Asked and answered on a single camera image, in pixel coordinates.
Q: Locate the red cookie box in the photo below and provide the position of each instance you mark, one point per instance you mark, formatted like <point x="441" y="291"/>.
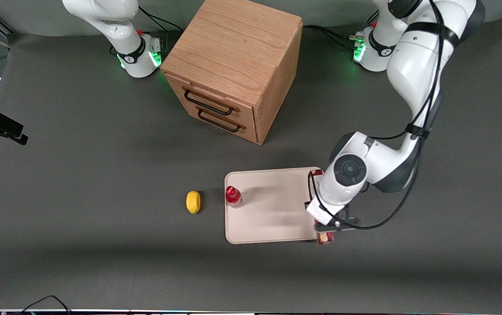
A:
<point x="324" y="238"/>

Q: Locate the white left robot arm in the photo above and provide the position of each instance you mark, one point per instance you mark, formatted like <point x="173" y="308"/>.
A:
<point x="417" y="61"/>

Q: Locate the beige plastic tray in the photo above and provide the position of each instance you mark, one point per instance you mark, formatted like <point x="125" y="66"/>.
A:
<point x="273" y="205"/>

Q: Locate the small red-capped bottle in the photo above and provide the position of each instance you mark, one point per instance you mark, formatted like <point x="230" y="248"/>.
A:
<point x="233" y="195"/>

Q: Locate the wooden drawer front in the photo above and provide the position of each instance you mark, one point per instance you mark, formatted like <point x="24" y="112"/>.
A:
<point x="246" y="111"/>
<point x="249" y="131"/>

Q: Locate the yellow lemon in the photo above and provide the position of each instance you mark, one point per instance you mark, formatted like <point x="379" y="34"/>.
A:
<point x="193" y="202"/>

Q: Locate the wooden two-drawer cabinet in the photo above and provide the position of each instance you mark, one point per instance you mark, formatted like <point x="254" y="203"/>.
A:
<point x="233" y="48"/>

